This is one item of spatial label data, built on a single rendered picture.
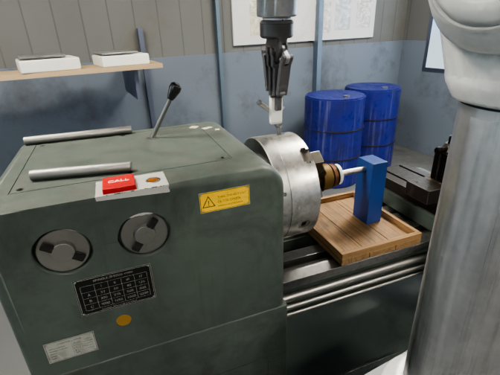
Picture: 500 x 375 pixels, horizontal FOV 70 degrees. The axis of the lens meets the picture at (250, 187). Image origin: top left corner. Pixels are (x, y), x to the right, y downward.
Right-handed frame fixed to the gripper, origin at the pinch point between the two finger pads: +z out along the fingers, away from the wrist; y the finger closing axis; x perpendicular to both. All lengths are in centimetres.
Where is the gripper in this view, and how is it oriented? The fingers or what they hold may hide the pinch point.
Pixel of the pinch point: (275, 109)
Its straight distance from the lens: 90.7
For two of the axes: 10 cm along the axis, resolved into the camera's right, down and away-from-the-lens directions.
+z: 0.2, 8.9, 4.6
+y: -3.6, -4.2, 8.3
